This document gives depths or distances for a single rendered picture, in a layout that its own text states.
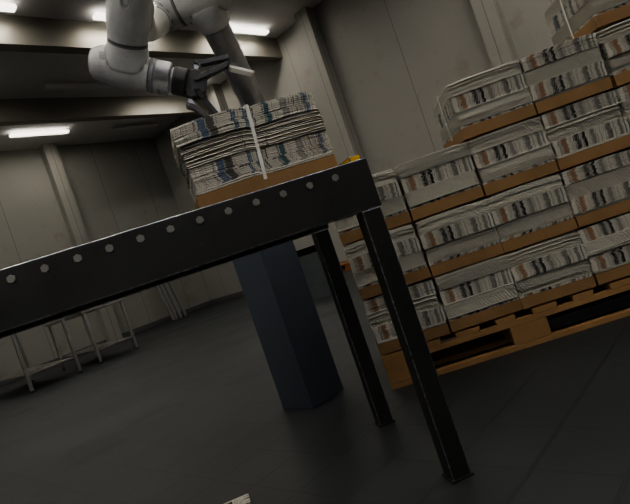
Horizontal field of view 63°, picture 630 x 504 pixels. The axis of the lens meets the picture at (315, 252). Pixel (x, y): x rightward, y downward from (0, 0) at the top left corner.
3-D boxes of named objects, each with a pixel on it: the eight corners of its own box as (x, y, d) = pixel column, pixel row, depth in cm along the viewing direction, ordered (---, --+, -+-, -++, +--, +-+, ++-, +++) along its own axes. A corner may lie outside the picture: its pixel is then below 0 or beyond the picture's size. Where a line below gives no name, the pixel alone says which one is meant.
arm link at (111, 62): (145, 101, 138) (148, 52, 131) (83, 88, 135) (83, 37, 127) (152, 86, 147) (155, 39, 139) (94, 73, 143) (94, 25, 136)
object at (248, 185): (250, 208, 158) (245, 195, 158) (262, 191, 130) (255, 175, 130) (200, 226, 154) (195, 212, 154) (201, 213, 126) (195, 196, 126)
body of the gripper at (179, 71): (175, 70, 145) (208, 78, 147) (170, 99, 144) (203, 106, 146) (173, 59, 137) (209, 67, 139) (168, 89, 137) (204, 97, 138)
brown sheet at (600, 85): (509, 132, 233) (505, 123, 233) (572, 110, 230) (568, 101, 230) (538, 113, 195) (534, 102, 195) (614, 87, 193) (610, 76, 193)
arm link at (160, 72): (149, 97, 143) (171, 101, 145) (145, 84, 135) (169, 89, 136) (154, 66, 144) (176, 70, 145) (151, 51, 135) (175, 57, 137)
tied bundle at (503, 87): (445, 156, 235) (429, 108, 235) (508, 134, 233) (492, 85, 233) (464, 141, 198) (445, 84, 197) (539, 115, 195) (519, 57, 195)
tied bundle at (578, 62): (508, 134, 233) (492, 85, 233) (572, 112, 230) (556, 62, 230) (537, 115, 195) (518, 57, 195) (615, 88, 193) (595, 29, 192)
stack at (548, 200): (384, 365, 241) (327, 197, 240) (632, 286, 232) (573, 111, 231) (391, 391, 203) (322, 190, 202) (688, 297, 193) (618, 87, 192)
